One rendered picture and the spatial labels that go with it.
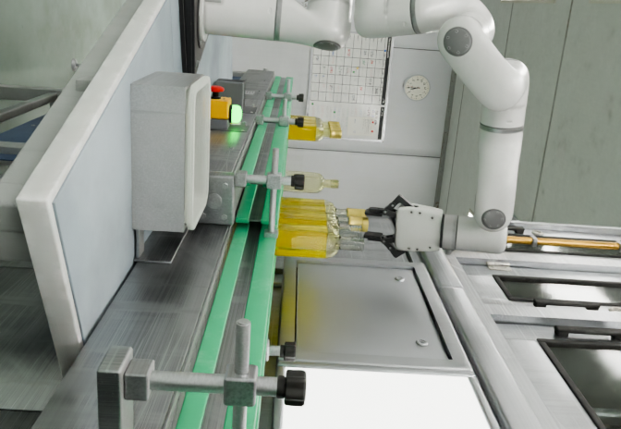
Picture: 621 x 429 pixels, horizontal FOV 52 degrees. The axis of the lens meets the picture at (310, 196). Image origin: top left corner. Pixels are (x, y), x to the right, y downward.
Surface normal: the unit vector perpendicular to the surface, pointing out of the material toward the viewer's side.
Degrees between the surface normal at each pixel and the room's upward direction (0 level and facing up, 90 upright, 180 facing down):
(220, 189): 90
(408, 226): 109
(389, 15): 116
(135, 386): 90
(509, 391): 90
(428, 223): 105
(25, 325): 90
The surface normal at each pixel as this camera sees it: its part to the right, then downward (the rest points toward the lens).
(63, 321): -0.01, 0.60
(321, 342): 0.07, -0.95
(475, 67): -0.42, 0.35
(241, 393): 0.01, 0.29
